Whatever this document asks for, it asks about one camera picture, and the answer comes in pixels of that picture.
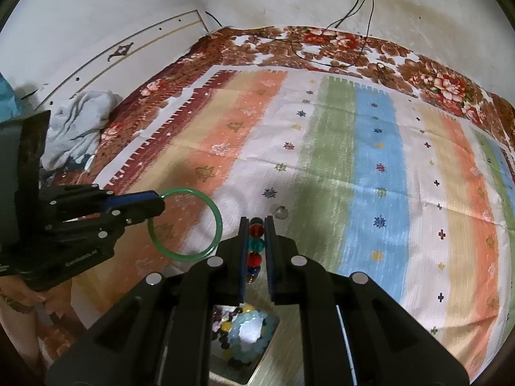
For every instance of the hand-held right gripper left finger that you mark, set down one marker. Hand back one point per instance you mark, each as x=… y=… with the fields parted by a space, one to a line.
x=242 y=257

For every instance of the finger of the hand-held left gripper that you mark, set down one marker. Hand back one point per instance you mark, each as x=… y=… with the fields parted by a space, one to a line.
x=141 y=213
x=136 y=198

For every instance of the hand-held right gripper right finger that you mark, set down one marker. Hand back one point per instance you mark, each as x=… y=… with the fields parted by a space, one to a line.
x=270 y=257

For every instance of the green jade bangle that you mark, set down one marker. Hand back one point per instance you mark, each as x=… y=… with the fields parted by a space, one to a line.
x=219 y=225

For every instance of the silver metal tin box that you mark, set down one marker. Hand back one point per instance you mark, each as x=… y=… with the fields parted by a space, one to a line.
x=237 y=372

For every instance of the person's left forearm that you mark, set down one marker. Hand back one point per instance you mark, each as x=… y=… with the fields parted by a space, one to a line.
x=20 y=329

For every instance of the grey crumpled cloth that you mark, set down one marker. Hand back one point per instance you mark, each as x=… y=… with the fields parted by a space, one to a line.
x=76 y=124

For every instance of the teal cloth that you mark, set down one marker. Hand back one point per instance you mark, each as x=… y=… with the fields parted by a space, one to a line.
x=6 y=90

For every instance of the striped colourful blanket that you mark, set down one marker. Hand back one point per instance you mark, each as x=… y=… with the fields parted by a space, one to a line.
x=342 y=148

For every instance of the white headboard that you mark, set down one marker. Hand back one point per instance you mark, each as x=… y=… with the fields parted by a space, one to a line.
x=132 y=44

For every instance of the brown floral bedsheet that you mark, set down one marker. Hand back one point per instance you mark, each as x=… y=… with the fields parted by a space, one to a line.
x=402 y=56

